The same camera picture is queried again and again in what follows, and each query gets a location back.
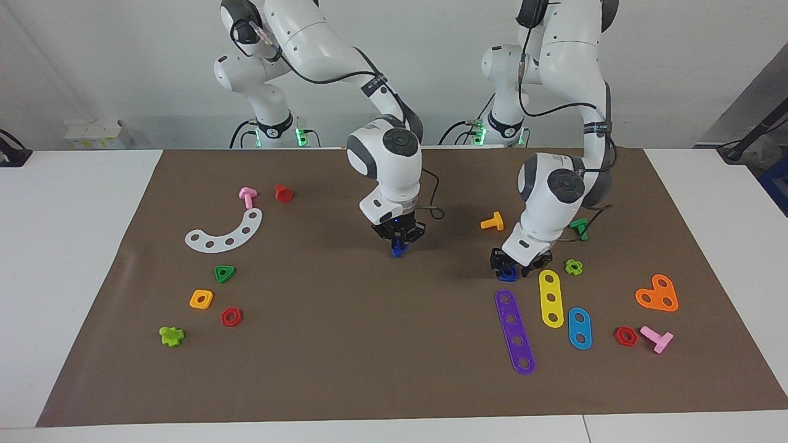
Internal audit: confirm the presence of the yellow three-hole plate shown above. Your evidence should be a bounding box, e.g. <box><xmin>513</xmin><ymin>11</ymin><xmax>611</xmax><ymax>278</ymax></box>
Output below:
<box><xmin>539</xmin><ymin>269</ymin><xmax>565</xmax><ymax>329</ymax></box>

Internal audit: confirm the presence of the purple four-hole plate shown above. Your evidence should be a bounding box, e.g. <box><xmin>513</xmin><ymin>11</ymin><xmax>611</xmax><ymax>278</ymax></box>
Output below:
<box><xmin>494</xmin><ymin>289</ymin><xmax>536</xmax><ymax>376</ymax></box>

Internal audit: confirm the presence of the blue two-hole plate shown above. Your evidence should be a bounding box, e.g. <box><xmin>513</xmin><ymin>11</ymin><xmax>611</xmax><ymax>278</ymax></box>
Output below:
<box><xmin>568</xmin><ymin>307</ymin><xmax>593</xmax><ymax>351</ymax></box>

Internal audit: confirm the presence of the brown table mat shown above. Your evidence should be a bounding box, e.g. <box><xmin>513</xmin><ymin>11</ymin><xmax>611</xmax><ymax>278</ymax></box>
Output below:
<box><xmin>36</xmin><ymin>146</ymin><xmax>788</xmax><ymax>428</ymax></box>

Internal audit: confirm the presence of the orange angled three-hole plate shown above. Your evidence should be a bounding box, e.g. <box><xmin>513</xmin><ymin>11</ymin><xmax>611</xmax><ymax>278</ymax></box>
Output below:
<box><xmin>635</xmin><ymin>274</ymin><xmax>679</xmax><ymax>313</ymax></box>

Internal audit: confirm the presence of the white curved five-hole plate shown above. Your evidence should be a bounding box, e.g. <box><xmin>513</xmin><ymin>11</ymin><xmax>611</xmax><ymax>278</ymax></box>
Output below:
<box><xmin>185</xmin><ymin>208</ymin><xmax>263</xmax><ymax>253</ymax></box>

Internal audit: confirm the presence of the black stand pole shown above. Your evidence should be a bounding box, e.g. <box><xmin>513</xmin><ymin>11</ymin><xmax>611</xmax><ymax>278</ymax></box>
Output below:
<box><xmin>717</xmin><ymin>102</ymin><xmax>788</xmax><ymax>164</ymax></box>

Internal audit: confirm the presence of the blue crate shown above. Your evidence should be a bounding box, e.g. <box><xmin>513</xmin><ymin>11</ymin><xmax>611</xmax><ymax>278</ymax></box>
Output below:
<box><xmin>758</xmin><ymin>154</ymin><xmax>788</xmax><ymax>217</ymax></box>

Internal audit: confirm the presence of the white cardboard box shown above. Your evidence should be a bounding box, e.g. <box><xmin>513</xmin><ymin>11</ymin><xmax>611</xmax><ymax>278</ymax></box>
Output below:
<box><xmin>65</xmin><ymin>120</ymin><xmax>133</xmax><ymax>150</ymax></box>

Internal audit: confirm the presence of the black table clamp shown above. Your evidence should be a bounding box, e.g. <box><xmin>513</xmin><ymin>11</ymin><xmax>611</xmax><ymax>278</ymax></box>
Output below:
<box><xmin>0</xmin><ymin>129</ymin><xmax>33</xmax><ymax>168</ymax></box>

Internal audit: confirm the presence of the black base cable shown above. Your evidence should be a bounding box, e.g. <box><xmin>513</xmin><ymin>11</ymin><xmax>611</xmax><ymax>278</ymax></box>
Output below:
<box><xmin>438</xmin><ymin>119</ymin><xmax>490</xmax><ymax>146</ymax></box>
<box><xmin>230</xmin><ymin>119</ymin><xmax>259</xmax><ymax>150</ymax></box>

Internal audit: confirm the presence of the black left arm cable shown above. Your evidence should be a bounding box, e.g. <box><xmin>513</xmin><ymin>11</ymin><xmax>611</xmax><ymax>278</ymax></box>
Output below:
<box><xmin>516</xmin><ymin>25</ymin><xmax>618</xmax><ymax>231</ymax></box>

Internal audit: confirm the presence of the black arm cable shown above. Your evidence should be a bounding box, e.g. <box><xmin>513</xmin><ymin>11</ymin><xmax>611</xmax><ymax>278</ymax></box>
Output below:
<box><xmin>516</xmin><ymin>25</ymin><xmax>618</xmax><ymax>231</ymax></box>
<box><xmin>230</xmin><ymin>18</ymin><xmax>445</xmax><ymax>221</ymax></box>

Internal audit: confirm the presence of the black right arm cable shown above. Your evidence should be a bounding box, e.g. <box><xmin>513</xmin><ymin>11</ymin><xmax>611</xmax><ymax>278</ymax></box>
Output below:
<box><xmin>230</xmin><ymin>18</ymin><xmax>445</xmax><ymax>221</ymax></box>

